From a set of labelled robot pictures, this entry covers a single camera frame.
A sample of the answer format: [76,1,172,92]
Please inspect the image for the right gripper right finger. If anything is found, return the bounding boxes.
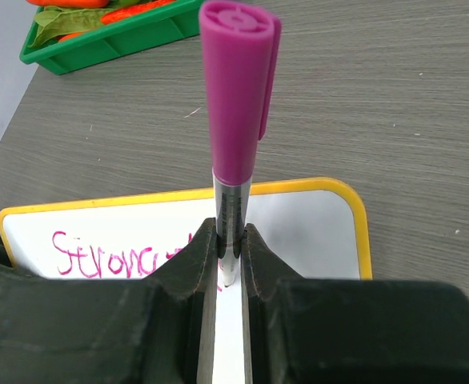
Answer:
[241,225,469,383]

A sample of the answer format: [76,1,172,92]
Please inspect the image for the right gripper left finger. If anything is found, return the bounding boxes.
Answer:
[0,218,217,383]

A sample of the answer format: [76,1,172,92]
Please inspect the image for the yellow framed whiteboard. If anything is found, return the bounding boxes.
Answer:
[0,178,371,383]

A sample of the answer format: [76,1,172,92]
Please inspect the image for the pink capped marker pen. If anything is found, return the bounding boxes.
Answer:
[198,1,282,286]

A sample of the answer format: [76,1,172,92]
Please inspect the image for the orange carrot toy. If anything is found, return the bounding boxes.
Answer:
[58,32,85,42]
[27,0,110,9]

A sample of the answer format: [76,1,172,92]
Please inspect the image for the green leaf vegetable toy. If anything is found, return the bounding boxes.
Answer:
[29,6,113,48]

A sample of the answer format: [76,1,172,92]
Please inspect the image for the red chili toy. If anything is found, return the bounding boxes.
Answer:
[101,0,174,25]

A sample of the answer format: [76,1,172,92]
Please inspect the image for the green vegetable tray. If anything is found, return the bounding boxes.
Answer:
[19,1,202,75]

